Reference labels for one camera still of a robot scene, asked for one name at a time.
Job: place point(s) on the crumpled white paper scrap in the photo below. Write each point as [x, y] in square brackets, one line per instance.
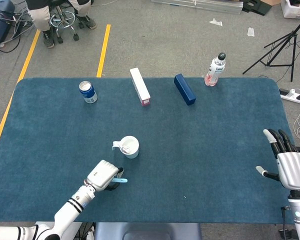
[216, 22]

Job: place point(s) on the white storage bin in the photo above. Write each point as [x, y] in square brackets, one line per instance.
[292, 11]

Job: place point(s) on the black foam pieces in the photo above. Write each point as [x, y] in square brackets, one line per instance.
[255, 7]

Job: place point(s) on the chrome swivel stool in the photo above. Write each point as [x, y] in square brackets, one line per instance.
[62, 20]

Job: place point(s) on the light blue toothbrush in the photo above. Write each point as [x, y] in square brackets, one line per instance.
[122, 180]

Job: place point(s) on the white power strip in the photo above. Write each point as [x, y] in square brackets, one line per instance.
[292, 96]

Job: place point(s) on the blue felt table mat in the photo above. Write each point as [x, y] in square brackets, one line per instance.
[190, 150]

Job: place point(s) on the white printed toothpaste tube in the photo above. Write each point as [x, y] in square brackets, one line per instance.
[126, 148]

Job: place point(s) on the black tripod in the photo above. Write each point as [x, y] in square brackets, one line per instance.
[293, 57]

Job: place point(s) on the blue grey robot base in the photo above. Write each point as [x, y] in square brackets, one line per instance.
[145, 231]

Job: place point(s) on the pink drink plastic bottle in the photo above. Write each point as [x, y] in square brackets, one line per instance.
[213, 72]

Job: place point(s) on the aluminium profile rails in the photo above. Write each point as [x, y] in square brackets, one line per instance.
[202, 5]

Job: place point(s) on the brown cardboard box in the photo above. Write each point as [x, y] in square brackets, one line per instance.
[271, 2]

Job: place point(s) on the dark blue long box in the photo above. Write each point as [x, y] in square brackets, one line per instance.
[185, 88]

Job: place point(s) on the flat white paper scrap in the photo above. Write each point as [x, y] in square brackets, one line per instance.
[251, 32]

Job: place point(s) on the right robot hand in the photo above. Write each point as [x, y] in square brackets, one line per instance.
[293, 171]

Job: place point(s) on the person in beige trousers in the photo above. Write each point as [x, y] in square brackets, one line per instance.
[40, 17]

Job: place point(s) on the blue soda can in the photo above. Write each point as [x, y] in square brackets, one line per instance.
[88, 93]

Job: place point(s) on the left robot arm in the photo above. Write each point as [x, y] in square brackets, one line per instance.
[67, 212]

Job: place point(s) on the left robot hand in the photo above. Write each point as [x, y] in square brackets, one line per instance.
[101, 175]

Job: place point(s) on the white pink box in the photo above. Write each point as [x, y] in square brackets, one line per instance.
[140, 85]

